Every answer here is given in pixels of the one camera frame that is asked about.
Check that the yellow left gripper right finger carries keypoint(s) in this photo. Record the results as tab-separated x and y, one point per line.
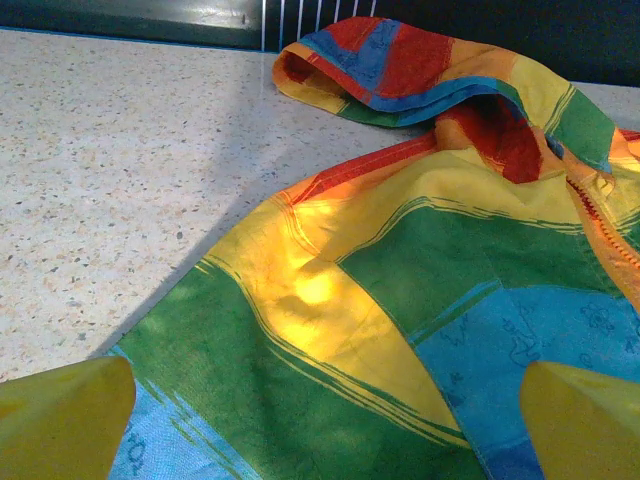
590	430

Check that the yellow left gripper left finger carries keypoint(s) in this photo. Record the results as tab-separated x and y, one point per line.
60	425

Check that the rainbow striped zip jacket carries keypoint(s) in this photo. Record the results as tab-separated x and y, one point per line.
400	250

